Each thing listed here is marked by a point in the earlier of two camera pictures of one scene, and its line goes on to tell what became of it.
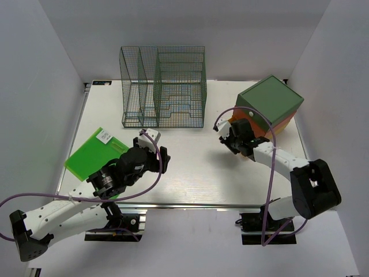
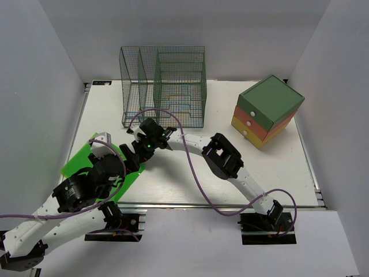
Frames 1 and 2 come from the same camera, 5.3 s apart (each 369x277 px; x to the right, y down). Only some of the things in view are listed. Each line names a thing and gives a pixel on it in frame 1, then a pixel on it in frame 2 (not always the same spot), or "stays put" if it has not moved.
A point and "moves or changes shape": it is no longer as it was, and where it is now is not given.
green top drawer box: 271,98 stays put
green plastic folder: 98,151 moves or changes shape
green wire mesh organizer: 163,86 stays put
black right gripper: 226,142 to 138,146
